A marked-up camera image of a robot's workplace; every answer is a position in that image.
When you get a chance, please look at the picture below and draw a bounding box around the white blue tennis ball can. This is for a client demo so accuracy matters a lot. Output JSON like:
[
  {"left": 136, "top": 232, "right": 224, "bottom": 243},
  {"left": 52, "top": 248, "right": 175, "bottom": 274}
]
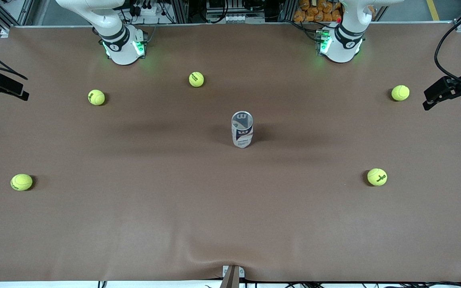
[{"left": 231, "top": 111, "right": 254, "bottom": 149}]

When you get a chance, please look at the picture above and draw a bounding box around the orange netted bag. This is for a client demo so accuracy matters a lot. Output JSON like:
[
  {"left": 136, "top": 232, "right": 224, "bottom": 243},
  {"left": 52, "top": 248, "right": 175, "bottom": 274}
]
[{"left": 293, "top": 0, "right": 343, "bottom": 23}]

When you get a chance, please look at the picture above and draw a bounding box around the white power strip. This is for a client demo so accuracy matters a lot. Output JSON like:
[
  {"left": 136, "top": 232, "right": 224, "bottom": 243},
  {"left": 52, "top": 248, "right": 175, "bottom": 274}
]
[{"left": 134, "top": 4, "right": 164, "bottom": 17}]

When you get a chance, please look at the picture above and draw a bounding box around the white terminal block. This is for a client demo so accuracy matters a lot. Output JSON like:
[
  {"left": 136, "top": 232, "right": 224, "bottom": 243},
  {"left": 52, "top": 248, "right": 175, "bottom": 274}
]
[{"left": 206, "top": 13, "right": 265, "bottom": 24}]

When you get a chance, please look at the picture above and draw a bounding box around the brown table mat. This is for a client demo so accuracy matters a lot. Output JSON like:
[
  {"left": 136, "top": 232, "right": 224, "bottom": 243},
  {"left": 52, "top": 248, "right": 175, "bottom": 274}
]
[{"left": 0, "top": 23, "right": 461, "bottom": 282}]

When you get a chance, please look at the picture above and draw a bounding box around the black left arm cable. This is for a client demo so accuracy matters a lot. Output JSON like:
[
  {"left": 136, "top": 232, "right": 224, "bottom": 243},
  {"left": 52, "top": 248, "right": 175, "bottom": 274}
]
[{"left": 434, "top": 10, "right": 461, "bottom": 87}]

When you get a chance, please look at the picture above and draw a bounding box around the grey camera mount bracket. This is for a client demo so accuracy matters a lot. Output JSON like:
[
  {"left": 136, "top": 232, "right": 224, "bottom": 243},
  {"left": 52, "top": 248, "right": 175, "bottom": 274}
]
[{"left": 219, "top": 265, "right": 245, "bottom": 288}]

